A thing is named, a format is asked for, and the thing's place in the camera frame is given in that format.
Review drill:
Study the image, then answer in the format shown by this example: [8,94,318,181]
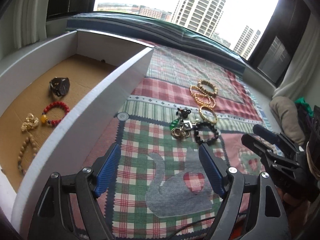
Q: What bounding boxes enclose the amber bead necklace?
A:
[190,84,217,110]

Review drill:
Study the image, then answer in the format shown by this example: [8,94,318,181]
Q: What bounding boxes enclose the silver keyring charm cluster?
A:
[170,119,195,139]

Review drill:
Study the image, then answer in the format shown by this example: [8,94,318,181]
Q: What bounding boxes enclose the light wood barrel bracelet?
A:
[196,79,218,98]

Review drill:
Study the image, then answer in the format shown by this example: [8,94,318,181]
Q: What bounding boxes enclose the white curtain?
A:
[272,14,319,100]
[1,0,49,57]

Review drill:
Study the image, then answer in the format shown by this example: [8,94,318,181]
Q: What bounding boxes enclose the black bead bracelet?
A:
[194,121,220,146]

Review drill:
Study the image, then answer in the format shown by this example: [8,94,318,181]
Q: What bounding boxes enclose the white curtain left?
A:
[1,0,49,57]

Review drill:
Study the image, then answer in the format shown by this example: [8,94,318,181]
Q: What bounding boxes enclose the dark wrist watch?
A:
[49,77,70,97]

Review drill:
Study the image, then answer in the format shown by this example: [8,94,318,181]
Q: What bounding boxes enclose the tan wooden bead bracelet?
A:
[17,133,40,176]

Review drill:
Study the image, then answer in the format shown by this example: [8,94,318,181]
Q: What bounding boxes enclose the beige cushion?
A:
[269,96,305,146]

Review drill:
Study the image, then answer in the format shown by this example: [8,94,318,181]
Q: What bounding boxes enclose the striped blue green pillow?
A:
[66,12,247,76]

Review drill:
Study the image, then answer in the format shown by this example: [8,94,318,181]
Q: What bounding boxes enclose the gold bangle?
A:
[199,105,218,125]

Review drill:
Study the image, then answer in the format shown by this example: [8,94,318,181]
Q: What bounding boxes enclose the white curtain right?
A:
[272,14,319,100]

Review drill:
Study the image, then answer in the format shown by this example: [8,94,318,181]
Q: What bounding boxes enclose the plaid patchwork bed quilt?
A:
[84,45,270,239]

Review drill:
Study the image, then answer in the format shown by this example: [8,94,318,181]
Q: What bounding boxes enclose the green jade pendant black cord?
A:
[169,107,192,132]

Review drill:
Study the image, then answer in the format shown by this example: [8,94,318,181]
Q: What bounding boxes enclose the gold chain trinket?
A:
[21,113,39,132]

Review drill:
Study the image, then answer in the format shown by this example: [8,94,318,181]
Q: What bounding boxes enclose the person's right hand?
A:
[277,187,310,235]

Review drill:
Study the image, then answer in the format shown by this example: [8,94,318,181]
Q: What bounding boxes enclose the red bead bracelet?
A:
[40,101,71,127]

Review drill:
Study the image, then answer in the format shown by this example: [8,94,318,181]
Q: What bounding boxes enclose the white cardboard box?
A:
[1,29,154,239]

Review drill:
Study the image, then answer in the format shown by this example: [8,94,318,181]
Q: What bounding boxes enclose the green cloth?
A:
[295,97,313,117]

